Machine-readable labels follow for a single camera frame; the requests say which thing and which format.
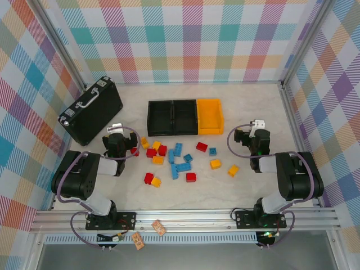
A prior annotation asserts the black carrying case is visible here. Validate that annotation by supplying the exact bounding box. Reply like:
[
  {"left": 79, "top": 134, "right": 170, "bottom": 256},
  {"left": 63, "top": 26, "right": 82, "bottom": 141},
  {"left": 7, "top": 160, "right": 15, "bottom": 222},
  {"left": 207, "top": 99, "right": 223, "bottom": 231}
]
[{"left": 58, "top": 75, "right": 124, "bottom": 147}]

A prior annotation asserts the black plastic bin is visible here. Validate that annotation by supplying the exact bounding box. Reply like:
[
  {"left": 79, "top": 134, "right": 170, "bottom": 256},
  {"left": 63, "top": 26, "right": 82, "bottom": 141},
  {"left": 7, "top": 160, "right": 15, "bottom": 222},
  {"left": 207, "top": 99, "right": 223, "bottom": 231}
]
[
  {"left": 147, "top": 100, "right": 175, "bottom": 138},
  {"left": 172, "top": 98, "right": 200, "bottom": 136}
]

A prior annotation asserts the yellow plastic bin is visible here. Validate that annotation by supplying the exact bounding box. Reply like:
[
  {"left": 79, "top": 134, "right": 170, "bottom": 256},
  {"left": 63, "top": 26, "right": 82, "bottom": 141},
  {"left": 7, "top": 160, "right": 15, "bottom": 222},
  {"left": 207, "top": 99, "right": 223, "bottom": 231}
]
[{"left": 196, "top": 97, "right": 225, "bottom": 136}]

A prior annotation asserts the orange paper tag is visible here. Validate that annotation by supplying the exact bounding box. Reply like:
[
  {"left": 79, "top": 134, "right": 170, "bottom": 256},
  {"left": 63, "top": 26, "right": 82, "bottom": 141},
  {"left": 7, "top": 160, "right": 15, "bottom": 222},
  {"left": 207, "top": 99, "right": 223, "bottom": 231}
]
[
  {"left": 151, "top": 220, "right": 167, "bottom": 236},
  {"left": 131, "top": 231, "right": 146, "bottom": 250}
]

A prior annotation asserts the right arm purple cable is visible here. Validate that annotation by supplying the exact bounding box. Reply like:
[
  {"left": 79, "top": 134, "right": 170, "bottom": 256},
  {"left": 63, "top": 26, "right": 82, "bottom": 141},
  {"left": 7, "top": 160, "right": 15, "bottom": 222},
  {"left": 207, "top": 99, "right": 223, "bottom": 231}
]
[{"left": 227, "top": 122, "right": 317, "bottom": 250}]

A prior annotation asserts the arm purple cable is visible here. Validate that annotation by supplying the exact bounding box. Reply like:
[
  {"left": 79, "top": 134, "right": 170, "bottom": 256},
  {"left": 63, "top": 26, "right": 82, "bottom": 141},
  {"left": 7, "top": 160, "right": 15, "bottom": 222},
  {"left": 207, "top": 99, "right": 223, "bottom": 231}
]
[
  {"left": 227, "top": 122, "right": 317, "bottom": 250},
  {"left": 56, "top": 126, "right": 141, "bottom": 250}
]

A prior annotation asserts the silver side frame rail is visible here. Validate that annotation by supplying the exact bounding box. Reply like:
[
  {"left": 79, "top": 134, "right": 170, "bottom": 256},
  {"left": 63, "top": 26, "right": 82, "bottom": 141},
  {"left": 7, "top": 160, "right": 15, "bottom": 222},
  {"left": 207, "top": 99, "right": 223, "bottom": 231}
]
[
  {"left": 49, "top": 134, "right": 74, "bottom": 211},
  {"left": 277, "top": 80, "right": 324, "bottom": 208}
]

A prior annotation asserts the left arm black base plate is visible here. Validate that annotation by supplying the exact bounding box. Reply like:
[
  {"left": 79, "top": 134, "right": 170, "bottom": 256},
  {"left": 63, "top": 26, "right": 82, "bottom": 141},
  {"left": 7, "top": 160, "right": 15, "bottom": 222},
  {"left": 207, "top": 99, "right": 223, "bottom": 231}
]
[{"left": 85, "top": 211, "right": 137, "bottom": 231}]

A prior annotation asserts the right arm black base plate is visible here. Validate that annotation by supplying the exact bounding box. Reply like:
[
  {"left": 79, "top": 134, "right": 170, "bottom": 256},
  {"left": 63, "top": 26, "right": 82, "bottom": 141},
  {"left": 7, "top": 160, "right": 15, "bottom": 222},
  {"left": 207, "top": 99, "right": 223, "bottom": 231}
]
[{"left": 235, "top": 209, "right": 288, "bottom": 230}]

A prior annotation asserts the silver rear frame rail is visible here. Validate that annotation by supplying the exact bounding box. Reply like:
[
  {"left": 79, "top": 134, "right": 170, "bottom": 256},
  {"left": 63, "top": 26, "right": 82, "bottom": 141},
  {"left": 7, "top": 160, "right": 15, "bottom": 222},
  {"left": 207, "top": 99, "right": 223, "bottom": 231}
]
[{"left": 84, "top": 80, "right": 284, "bottom": 85}]

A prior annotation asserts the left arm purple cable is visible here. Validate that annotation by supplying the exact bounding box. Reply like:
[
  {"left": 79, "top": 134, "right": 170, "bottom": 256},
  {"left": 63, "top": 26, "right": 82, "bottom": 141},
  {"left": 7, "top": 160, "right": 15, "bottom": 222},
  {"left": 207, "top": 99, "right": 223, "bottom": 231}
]
[{"left": 56, "top": 126, "right": 141, "bottom": 250}]

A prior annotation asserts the silver front frame rail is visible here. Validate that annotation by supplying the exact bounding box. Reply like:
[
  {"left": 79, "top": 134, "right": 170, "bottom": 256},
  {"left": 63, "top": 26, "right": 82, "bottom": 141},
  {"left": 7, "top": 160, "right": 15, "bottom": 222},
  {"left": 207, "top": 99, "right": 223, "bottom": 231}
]
[{"left": 30, "top": 208, "right": 341, "bottom": 234}]

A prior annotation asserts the silver rear frame post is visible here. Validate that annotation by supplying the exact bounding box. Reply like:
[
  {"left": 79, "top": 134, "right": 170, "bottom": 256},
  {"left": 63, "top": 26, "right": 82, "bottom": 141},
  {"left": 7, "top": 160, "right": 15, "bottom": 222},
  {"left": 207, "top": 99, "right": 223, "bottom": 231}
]
[
  {"left": 33, "top": 0, "right": 87, "bottom": 92},
  {"left": 280, "top": 0, "right": 337, "bottom": 85}
]

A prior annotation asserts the silver frame post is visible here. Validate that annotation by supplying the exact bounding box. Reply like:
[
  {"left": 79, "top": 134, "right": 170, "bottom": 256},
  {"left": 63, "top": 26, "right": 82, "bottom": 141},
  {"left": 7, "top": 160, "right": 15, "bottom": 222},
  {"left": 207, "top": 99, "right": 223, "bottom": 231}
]
[
  {"left": 327, "top": 229, "right": 349, "bottom": 270},
  {"left": 280, "top": 0, "right": 337, "bottom": 85},
  {"left": 33, "top": 0, "right": 87, "bottom": 92},
  {"left": 24, "top": 232, "right": 46, "bottom": 270}
]

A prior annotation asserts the slotted grey cable tray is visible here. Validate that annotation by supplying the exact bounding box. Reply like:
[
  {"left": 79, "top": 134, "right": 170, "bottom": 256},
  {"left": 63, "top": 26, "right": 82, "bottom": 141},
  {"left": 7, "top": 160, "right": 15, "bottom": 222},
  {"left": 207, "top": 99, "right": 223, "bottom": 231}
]
[{"left": 44, "top": 232, "right": 258, "bottom": 245}]

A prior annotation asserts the silver front frame post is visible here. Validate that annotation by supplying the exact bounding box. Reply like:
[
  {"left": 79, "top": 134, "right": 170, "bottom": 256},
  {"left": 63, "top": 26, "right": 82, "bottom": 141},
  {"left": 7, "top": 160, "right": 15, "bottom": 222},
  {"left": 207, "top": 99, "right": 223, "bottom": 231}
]
[
  {"left": 24, "top": 232, "right": 46, "bottom": 270},
  {"left": 327, "top": 229, "right": 349, "bottom": 270}
]

